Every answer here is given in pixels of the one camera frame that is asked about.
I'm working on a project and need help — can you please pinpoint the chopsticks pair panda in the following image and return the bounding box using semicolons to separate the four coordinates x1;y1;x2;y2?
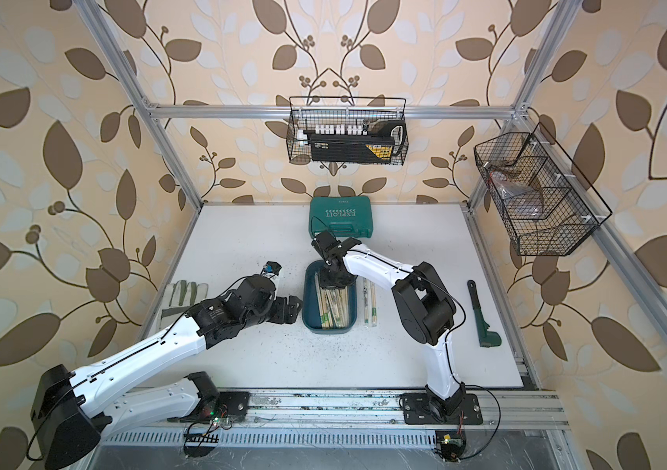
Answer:
362;280;371;327

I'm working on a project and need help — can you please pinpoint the teal plastic storage box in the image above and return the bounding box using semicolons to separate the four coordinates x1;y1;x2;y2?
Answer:
300;262;357;335

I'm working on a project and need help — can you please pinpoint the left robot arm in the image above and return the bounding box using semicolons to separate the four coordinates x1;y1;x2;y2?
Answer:
29;274;302;469

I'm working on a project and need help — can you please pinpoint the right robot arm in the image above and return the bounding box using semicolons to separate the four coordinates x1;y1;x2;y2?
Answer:
312;231;466;421

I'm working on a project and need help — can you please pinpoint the wrapped chopsticks pair box right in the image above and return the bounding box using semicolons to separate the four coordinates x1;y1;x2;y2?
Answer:
332;288;351;329

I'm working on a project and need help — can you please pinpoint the wrapped chopsticks pair box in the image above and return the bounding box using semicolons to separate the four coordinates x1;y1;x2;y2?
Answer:
332;288;351;329
314;273;335;330

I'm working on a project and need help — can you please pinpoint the wrapped chopsticks pair box left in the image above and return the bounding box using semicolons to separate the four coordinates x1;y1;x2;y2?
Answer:
314;273;335;330

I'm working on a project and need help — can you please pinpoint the black yellow box in basket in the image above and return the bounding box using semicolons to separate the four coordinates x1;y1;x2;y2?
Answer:
302;123;408;165

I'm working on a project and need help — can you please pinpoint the green tool case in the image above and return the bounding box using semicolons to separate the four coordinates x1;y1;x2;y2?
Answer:
308;196;374;238

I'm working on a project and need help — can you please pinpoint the grey work glove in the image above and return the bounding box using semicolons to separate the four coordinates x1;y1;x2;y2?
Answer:
153;280;208;331

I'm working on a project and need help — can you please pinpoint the green pipe wrench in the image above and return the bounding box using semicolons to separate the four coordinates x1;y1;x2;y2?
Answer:
467;279;502;349

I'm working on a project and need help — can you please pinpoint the plastic bag in basket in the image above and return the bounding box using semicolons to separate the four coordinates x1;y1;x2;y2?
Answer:
482;166;544;221

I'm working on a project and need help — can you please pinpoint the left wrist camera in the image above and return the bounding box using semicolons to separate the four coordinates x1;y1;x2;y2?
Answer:
260;260;282;278

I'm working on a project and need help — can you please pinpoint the black wire basket back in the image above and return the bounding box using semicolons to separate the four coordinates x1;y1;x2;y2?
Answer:
286;95;409;166

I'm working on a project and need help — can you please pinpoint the black wire basket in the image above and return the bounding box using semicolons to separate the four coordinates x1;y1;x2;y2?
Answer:
474;123;613;257
286;95;409;166

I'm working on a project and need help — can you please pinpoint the black wire basket right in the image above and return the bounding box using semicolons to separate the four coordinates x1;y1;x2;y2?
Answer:
474;123;613;257

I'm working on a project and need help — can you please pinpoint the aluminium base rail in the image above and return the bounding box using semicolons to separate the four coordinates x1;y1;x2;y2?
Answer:
105;385;570;434

